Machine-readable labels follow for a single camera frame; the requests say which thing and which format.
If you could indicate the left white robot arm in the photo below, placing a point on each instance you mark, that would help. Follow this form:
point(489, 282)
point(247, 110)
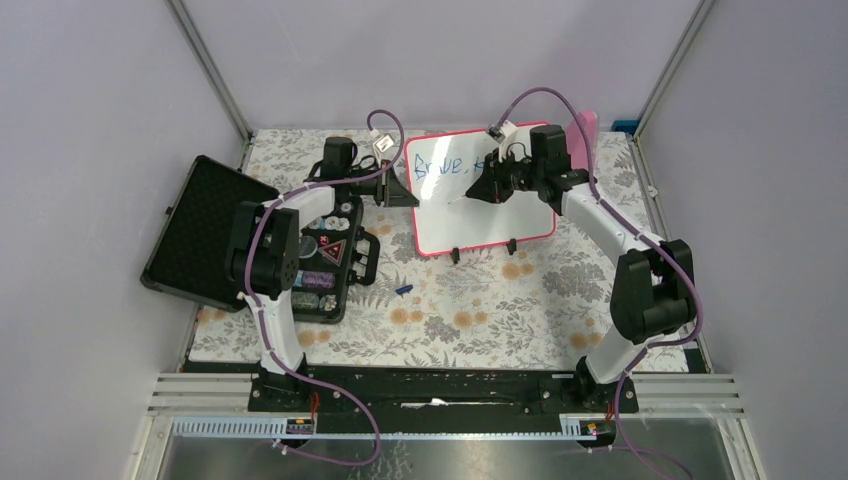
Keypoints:
point(264, 249)

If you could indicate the pink eraser block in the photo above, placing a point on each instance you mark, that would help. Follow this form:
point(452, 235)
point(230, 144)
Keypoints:
point(579, 133)

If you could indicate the pink framed whiteboard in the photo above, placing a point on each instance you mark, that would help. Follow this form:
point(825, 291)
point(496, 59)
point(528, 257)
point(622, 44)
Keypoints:
point(441, 167)

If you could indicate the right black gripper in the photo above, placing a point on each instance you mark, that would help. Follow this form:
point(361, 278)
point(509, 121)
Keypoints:
point(490, 186)

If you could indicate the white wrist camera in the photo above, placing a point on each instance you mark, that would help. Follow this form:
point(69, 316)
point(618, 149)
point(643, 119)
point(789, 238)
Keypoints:
point(506, 135)
point(381, 144)

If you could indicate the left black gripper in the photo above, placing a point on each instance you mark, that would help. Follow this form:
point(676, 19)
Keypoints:
point(396, 194)

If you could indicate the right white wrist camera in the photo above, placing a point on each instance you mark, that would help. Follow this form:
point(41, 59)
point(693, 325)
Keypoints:
point(506, 135)

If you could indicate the open black case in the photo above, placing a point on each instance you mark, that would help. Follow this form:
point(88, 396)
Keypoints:
point(189, 258)

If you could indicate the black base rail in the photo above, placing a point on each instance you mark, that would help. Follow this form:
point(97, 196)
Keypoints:
point(361, 400)

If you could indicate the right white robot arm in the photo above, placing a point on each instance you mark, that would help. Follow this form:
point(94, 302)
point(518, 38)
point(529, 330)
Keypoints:
point(653, 289)

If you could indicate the floral table mat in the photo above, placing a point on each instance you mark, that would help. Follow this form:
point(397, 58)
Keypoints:
point(543, 307)

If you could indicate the blue corner object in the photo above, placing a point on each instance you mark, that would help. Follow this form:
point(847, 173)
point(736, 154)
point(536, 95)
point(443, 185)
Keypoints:
point(628, 127)

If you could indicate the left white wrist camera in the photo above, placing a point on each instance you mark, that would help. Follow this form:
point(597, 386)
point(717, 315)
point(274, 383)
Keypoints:
point(381, 144)

